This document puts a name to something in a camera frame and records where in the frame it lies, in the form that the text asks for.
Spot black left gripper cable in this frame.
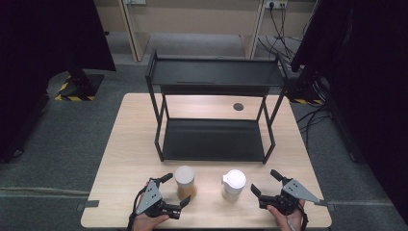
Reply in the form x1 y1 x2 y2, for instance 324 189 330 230
127 185 152 231

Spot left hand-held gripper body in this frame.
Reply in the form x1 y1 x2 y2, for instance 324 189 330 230
135 177 182 220

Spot black cables from outlet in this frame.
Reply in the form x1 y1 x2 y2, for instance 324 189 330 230
257 4 304 63

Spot white wall power outlet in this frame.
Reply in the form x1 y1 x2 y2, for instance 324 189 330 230
264 0 289 10

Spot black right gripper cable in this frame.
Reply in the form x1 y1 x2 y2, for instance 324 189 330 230
297 205 310 231

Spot beige desk leg panel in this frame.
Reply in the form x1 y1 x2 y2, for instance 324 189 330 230
117 0 152 63
241 0 268 61

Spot black floor cables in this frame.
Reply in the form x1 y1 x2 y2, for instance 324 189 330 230
295 102 333 150

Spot person's right hand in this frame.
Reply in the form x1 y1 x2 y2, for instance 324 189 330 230
267 199 306 231

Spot black curtain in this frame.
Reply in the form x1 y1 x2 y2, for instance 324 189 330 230
290 0 408 224
0 0 117 164

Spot grey floor tape piece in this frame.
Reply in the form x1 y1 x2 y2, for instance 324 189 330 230
76 199 101 212
313 198 337 212

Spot black metal two-tier rack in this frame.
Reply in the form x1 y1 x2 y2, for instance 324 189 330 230
144 49 290 165

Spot black stand base striped tape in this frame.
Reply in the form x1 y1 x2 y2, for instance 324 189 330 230
55 68 106 102
285 70 325 106

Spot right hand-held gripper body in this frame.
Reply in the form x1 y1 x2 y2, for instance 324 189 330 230
258 177 321 216

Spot beige powder jar spouted lid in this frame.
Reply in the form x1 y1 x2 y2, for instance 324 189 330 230
220 168 247 204

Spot orange powder jar white lid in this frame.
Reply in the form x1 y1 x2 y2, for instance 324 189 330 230
174 165 197 200

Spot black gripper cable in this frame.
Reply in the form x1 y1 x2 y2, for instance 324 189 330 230
297 205 310 231
127 185 152 231

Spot person's left hand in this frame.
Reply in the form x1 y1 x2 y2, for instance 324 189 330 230
132 192 170 231

